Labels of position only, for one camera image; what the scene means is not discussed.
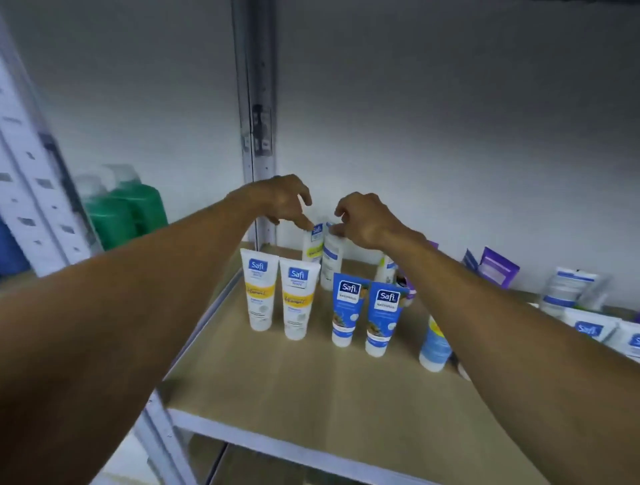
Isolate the green bottle with clear cap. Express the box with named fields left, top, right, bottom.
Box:
left=104, top=164, right=169, bottom=237
left=74, top=174, right=139, bottom=251

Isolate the light blue tube yellow top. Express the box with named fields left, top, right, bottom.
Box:
left=418, top=315, right=454, bottom=373

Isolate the blue tube with white cap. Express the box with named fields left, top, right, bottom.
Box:
left=331, top=273, right=371, bottom=348
left=364, top=281, right=409, bottom=358

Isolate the grey metal shelf post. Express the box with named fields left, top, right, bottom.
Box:
left=230, top=0, right=279, bottom=251

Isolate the white tube with blue label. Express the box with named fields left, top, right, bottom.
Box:
left=319, top=222, right=347, bottom=292

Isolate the purple carton box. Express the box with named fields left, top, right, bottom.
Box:
left=477, top=247, right=521, bottom=290

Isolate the person's right forearm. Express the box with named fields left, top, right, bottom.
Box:
left=385, top=227, right=640, bottom=485

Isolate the white perforated shelf post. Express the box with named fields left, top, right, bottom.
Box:
left=0, top=15, right=199, bottom=485

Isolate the white tube with yellow band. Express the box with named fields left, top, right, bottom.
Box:
left=279, top=257, right=322, bottom=341
left=240, top=248, right=280, bottom=332

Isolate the wooden shelf board white-edged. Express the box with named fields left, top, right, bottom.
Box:
left=159, top=242, right=640, bottom=485

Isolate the person's right hand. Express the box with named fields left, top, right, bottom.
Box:
left=329, top=192, right=409, bottom=251

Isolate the person's left forearm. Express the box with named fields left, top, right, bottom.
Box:
left=0, top=192, right=256, bottom=485

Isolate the small white yellow-label tube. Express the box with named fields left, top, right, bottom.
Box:
left=301, top=222, right=325, bottom=264

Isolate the white blue-striped tube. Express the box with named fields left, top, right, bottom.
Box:
left=539, top=266, right=599, bottom=318

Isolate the dark purple tube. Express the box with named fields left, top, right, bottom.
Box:
left=396, top=270, right=417, bottom=307

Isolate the person's left hand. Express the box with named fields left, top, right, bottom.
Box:
left=226, top=174, right=315, bottom=232

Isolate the white tube blue logo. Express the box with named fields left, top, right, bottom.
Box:
left=604, top=320, right=640, bottom=364
left=559, top=307, right=622, bottom=343

